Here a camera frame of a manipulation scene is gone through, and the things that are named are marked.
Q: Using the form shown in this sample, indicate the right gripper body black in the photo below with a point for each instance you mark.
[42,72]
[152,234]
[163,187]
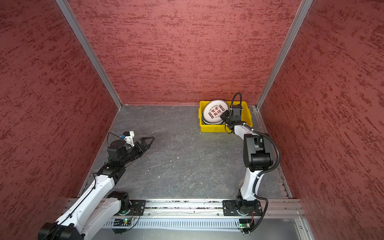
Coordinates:
[226,117]

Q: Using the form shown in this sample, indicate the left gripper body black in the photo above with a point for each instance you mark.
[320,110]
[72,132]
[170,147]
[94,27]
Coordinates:
[132,153]

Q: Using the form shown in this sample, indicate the white plate red characters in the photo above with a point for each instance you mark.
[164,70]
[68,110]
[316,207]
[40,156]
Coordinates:
[213,110]

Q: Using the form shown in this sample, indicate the green rim plate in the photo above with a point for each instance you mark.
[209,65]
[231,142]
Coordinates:
[206,122]

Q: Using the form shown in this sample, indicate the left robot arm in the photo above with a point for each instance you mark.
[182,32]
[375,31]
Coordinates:
[99,202]

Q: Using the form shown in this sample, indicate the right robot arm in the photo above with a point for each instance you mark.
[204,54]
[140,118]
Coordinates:
[256,159]

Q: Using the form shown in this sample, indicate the left circuit board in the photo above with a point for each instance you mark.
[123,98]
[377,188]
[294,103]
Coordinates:
[120,226]

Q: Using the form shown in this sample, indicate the circuit board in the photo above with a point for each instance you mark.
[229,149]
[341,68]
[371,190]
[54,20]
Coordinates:
[246,225]
[120,226]

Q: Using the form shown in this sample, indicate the right circuit board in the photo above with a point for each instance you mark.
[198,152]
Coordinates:
[246,225]

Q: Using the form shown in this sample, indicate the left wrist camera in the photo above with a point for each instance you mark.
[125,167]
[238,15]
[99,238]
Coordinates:
[128,137]

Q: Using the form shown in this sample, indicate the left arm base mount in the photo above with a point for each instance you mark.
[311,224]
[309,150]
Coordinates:
[131,208]

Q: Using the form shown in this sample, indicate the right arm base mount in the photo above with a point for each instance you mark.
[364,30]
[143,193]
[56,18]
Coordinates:
[242,208]

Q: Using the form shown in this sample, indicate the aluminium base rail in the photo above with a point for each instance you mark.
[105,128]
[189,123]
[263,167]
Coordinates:
[207,214]

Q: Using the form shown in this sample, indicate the aluminium corner post right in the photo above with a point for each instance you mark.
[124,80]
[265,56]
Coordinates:
[290,37]

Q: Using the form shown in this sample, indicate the aluminium corner post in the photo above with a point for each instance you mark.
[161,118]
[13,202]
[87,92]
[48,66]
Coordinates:
[290,37]
[81,36]

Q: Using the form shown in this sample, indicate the aluminium corner post left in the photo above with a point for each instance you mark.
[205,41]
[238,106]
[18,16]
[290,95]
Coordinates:
[81,36]

